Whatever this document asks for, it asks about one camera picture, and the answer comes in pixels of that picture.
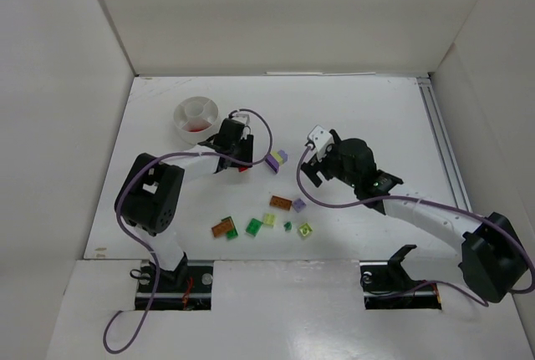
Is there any light purple lego brick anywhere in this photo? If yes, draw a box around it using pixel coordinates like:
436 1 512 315
292 198 307 213

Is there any white round divided container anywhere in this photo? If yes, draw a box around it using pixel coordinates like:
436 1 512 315
173 96 221 145

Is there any green lego brick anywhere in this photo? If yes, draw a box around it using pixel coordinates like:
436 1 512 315
245 218 262 237

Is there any aluminium rail right edge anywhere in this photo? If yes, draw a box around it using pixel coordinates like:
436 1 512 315
416 77 472 211

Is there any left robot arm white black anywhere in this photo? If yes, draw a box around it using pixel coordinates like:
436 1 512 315
114 117 253 287

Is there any lime transparent lego brick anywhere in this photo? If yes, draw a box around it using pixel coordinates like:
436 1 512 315
298 222 313 239

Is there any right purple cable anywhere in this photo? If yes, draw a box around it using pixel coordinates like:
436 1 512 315
296 145 535 307

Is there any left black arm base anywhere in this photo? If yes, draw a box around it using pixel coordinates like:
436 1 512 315
130 261 214 311

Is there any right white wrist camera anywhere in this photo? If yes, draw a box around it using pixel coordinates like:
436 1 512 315
307 125 334 161

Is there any purple cable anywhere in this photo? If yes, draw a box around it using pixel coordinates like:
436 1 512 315
102 107 274 355
296 145 535 307

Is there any orange lego brick left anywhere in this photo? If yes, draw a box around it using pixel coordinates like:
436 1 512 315
211 218 235 238

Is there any pale yellow lego brick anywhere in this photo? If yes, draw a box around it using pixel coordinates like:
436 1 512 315
262 213 276 227

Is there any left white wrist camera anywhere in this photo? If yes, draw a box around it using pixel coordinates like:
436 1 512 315
228 111 251 126

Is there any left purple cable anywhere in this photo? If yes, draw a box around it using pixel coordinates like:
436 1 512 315
102 107 274 355

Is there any green lego under orange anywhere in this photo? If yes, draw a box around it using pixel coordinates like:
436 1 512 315
222 216 238 241

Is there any orange lego brick right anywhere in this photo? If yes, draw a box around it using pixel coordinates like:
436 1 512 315
269 195 293 211

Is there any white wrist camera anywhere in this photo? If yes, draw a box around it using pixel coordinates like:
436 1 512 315
228 111 251 126
307 125 334 161

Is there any purple and yellow lego stack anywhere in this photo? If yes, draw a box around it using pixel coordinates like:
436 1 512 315
264 150 288 174

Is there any small dark green lego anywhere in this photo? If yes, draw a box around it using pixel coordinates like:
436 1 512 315
283 221 293 231

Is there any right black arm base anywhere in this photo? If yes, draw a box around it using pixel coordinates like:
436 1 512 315
359 245 442 310

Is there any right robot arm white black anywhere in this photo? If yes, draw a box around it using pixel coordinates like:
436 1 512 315
296 125 534 306

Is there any orange lego brick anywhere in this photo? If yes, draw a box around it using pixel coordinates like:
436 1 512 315
211 218 235 238
269 195 293 211

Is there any small red lego piece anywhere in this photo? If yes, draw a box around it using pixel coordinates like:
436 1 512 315
187 125 207 133

